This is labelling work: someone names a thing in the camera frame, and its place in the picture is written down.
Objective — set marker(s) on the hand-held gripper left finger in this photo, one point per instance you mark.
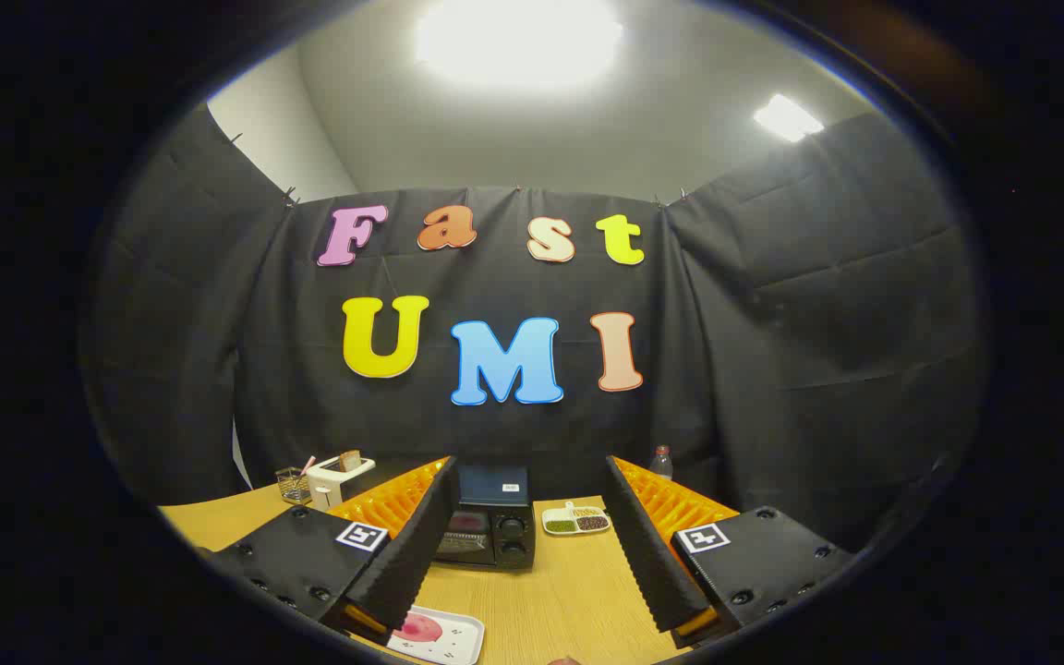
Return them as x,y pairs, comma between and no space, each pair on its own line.
417,545

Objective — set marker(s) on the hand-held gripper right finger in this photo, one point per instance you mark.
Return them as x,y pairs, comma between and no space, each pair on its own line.
647,554

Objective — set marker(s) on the pink round food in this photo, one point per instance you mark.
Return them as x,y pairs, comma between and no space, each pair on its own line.
418,629

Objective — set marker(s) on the black toaster oven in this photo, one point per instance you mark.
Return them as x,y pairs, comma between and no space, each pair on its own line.
493,489

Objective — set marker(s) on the white rectangular plate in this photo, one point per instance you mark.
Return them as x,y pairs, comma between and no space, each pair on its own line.
460,640

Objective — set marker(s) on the white pop-up toaster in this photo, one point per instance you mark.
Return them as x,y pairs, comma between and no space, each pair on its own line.
329,487

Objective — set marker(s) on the white divided dish with beans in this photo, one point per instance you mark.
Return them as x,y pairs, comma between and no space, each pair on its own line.
576,522

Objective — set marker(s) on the plastic bottle with red label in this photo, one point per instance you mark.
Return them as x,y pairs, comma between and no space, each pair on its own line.
662,464

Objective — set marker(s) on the bread slice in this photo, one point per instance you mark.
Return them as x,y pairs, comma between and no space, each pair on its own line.
350,459

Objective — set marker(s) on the pink pen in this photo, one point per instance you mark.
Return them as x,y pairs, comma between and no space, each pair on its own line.
308,465

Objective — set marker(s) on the small ceiling light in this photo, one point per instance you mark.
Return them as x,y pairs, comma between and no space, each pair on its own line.
787,117

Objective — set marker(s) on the large ceiling light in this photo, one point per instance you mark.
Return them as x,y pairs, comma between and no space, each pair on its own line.
518,37

